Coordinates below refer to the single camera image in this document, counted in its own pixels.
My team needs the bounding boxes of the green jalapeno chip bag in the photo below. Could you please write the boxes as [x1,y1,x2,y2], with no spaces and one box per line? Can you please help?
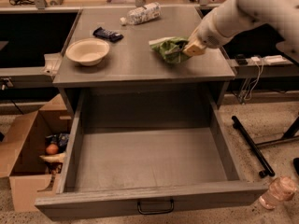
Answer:
[149,36,190,64]

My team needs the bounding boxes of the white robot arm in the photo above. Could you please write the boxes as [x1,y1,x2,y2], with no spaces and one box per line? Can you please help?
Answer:
[183,0,299,63]

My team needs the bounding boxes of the grey cabinet with counter top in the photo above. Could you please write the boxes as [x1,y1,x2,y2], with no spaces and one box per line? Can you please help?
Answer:
[52,5,236,117]

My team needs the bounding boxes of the open grey top drawer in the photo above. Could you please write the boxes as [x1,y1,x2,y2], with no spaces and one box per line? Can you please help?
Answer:
[36,89,265,220]

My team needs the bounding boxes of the blue snack bag in box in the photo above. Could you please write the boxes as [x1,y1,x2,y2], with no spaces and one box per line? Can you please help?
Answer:
[45,133,69,152]

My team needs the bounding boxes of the black power adapter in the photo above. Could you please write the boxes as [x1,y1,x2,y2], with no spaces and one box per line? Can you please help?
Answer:
[235,54,248,65]

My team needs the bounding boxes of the clear plastic water bottle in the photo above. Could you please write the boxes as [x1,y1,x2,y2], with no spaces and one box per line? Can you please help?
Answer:
[120,2,162,26]

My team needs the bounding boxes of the white power strip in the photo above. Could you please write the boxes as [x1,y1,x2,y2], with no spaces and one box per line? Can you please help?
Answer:
[249,55,291,65]

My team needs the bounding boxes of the dark blue snack bar wrapper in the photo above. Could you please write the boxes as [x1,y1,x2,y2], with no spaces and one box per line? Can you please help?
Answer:
[93,27,123,43]

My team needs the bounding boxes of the white paper bowl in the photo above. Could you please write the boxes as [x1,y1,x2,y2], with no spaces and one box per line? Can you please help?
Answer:
[65,38,110,66]

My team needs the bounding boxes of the black metal stand leg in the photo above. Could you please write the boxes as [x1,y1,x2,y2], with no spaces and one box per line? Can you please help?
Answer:
[232,116,275,178]

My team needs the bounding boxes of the orange fruit in box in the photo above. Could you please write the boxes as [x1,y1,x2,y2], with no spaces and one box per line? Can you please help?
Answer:
[46,144,59,155]

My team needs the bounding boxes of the brown cardboard box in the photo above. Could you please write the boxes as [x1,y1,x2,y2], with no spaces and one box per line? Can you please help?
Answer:
[0,94,72,212]

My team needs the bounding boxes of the white cables under shelf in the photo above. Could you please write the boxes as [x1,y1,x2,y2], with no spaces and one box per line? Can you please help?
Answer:
[238,63,265,104]

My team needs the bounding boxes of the white bracket on left ledge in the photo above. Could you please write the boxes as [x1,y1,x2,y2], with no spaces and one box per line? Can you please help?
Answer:
[42,52,63,76]

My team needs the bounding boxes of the black metal drawer handle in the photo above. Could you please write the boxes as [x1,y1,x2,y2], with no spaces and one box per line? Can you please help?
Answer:
[137,199,175,216]

